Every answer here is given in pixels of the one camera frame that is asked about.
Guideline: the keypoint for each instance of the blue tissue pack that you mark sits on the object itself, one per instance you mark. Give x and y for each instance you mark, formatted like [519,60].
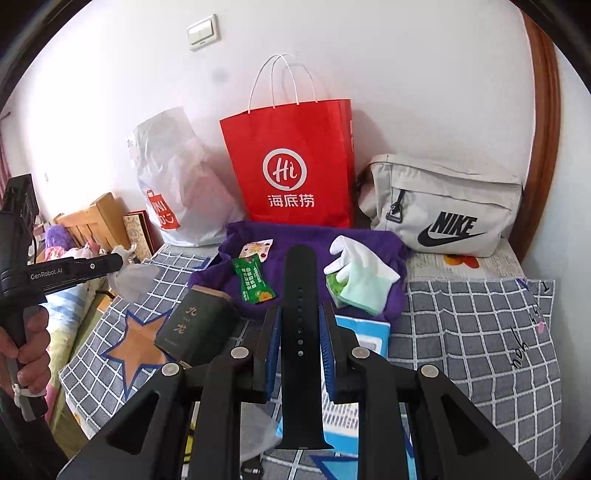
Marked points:
[369,334]

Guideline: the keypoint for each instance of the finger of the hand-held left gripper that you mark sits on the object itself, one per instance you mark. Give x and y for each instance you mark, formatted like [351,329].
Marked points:
[99,266]

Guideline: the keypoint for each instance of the white light switch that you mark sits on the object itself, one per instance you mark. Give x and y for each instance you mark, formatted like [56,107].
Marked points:
[203,31]

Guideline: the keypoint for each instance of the white cloth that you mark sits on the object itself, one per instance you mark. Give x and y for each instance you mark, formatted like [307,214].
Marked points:
[258,434]

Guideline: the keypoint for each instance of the clear plastic bag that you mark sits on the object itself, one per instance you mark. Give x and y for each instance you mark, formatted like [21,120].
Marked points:
[131,277]

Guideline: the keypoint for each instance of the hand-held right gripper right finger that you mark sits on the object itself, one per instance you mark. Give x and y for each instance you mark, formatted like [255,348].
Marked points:
[328,350]

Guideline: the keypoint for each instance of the purple towel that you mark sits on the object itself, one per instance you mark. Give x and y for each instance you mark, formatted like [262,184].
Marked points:
[295,233]

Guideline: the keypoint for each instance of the green snack packet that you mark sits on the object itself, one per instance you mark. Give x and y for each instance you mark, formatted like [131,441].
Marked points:
[251,281]

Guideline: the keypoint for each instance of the person's left hand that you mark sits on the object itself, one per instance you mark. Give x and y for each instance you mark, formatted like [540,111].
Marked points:
[32,350]

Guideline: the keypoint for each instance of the white plastic shopping bag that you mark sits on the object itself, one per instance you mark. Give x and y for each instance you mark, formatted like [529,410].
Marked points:
[184,184]

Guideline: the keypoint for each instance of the red paper bag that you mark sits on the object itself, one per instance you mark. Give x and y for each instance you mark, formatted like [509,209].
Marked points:
[291,175]

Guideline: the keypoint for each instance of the grey waist bag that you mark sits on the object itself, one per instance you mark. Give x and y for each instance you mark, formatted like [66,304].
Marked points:
[443,207]

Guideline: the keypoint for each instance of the fruit print packet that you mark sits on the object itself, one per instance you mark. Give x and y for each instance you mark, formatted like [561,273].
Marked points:
[255,249]

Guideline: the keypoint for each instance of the white and mint glove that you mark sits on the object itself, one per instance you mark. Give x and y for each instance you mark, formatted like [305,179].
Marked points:
[355,263]

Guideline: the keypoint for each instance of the grey checked cloth with stars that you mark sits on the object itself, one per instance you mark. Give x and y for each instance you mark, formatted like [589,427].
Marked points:
[461,323]

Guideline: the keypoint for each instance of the purple plush toy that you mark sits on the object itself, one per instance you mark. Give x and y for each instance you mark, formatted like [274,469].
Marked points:
[57,237]

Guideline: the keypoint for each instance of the dark green tea tin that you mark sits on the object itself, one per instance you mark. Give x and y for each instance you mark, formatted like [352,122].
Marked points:
[196,323]

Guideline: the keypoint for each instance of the brown wooden door frame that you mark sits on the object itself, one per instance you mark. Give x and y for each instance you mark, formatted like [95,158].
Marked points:
[540,138]

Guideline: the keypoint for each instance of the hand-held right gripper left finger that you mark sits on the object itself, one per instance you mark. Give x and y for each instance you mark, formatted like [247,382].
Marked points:
[272,350]

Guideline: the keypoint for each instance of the wooden headboard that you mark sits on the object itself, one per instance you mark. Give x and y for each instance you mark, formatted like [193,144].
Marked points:
[92,217]

